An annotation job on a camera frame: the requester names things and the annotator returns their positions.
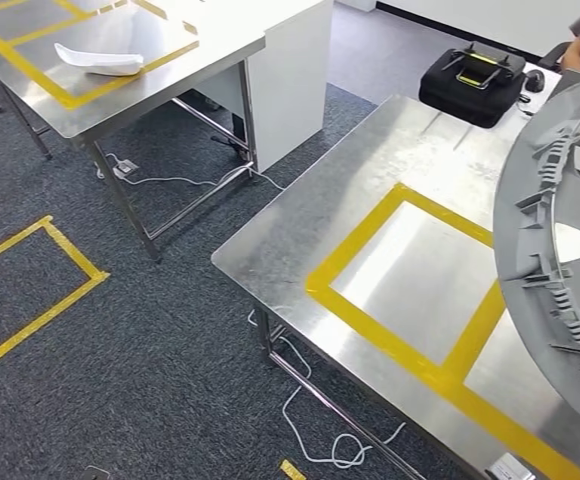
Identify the stainless steel workbench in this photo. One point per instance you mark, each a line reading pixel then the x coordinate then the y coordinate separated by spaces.
pixel 170 73
pixel 370 152

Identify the black computer mouse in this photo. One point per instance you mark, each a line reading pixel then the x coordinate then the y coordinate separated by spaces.
pixel 534 81

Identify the metal floor socket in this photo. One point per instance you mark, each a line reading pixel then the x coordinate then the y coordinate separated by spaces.
pixel 125 168

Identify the white curved plastic trim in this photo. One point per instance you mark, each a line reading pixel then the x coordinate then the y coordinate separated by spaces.
pixel 100 63

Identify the yellow floor tape marking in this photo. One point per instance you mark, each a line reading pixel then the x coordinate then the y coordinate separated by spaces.
pixel 75 255
pixel 292 471

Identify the grey plastic wheel hubcap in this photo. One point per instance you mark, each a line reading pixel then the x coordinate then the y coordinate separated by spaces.
pixel 525 218

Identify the black carrying case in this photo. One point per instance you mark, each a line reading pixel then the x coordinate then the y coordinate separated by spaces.
pixel 470 102

